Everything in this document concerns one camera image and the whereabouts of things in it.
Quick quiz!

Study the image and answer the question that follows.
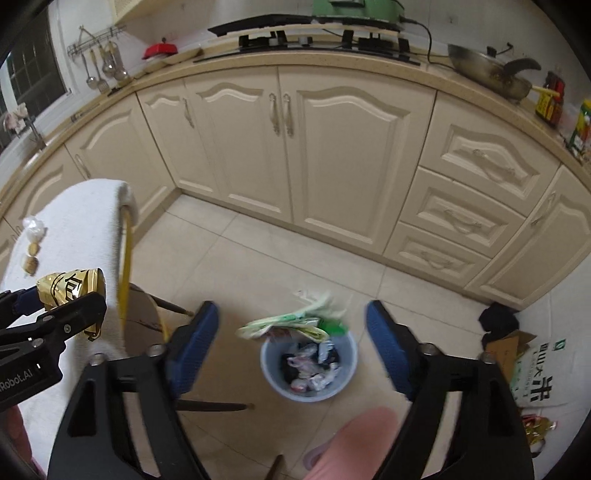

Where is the gold foil wrapper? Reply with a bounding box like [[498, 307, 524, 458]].
[[36, 268, 106, 342]]

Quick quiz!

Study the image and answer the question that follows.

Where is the green white wrapper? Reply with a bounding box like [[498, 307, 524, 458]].
[[235, 293, 349, 344]]

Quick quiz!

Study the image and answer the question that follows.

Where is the blue plastic trash bin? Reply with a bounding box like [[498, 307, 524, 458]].
[[259, 333, 358, 403]]

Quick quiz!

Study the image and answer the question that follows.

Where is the kitchen window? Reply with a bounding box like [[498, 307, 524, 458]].
[[1, 7, 69, 151]]

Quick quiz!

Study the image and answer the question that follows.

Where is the small brown potato piece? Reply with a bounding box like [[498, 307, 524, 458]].
[[27, 242, 40, 257]]

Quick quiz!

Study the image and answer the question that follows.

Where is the cardboard box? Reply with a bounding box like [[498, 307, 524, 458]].
[[485, 330, 537, 383]]

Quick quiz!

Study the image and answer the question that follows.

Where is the white towel table cover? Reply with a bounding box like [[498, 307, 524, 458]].
[[1, 179, 137, 473]]

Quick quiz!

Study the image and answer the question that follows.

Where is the white rice sack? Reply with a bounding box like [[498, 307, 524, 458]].
[[510, 338, 574, 409]]

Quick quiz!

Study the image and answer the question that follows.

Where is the steel faucet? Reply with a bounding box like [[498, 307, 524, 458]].
[[2, 112, 47, 151]]

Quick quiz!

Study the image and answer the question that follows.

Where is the dark soy sauce bottle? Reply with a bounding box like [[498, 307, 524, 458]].
[[535, 71, 566, 128]]

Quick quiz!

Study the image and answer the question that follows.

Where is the hanging utensil rack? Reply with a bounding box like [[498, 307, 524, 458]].
[[67, 25, 131, 95]]

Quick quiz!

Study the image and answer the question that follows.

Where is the steel wok with lid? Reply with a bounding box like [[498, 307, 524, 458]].
[[448, 44, 560, 102]]

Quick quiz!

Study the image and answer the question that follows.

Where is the red pot lid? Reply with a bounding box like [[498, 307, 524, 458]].
[[142, 37, 178, 60]]

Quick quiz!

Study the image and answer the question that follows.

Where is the black gas stove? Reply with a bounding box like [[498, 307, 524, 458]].
[[192, 23, 423, 66]]

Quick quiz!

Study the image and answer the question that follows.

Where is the black induction cooktop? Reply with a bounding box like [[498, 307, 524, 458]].
[[207, 14, 314, 37]]

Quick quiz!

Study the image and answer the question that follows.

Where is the green electric cooker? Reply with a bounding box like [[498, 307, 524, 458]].
[[312, 0, 406, 23]]

